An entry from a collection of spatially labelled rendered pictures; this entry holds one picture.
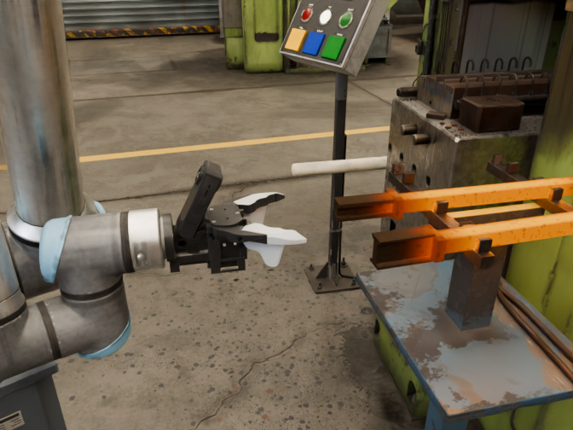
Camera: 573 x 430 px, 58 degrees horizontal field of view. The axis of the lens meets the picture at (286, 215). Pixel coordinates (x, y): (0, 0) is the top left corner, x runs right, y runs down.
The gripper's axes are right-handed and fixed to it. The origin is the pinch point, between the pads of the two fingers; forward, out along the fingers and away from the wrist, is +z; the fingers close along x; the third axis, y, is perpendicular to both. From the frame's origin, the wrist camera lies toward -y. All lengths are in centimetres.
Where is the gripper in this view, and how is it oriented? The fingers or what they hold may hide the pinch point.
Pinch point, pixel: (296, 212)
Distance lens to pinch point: 79.8
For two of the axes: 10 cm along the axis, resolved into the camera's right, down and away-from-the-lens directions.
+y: 0.0, 8.9, 4.6
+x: 2.2, 4.5, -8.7
